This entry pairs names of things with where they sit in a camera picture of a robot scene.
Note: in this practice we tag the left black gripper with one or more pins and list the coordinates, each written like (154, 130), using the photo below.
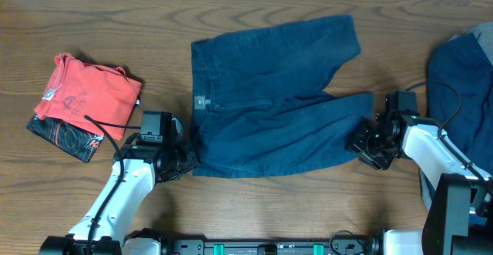
(185, 162)

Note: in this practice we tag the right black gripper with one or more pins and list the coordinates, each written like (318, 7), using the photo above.
(358, 144)

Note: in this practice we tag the dark blue denim shorts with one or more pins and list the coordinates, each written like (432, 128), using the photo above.
(260, 106)

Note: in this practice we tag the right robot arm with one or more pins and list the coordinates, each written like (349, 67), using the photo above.
(459, 219)

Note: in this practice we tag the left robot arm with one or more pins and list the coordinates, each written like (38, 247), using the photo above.
(137, 169)

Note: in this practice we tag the folded orange t-shirt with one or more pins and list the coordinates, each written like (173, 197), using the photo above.
(76, 89)

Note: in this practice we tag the folded black orange-print garment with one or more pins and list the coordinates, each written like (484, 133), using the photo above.
(71, 139)

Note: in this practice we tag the dark blue garment pile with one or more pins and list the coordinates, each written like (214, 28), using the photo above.
(460, 68)

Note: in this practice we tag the grey garment at right edge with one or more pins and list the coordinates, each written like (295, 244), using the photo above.
(483, 35)

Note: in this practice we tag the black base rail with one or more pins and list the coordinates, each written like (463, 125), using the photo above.
(269, 247)

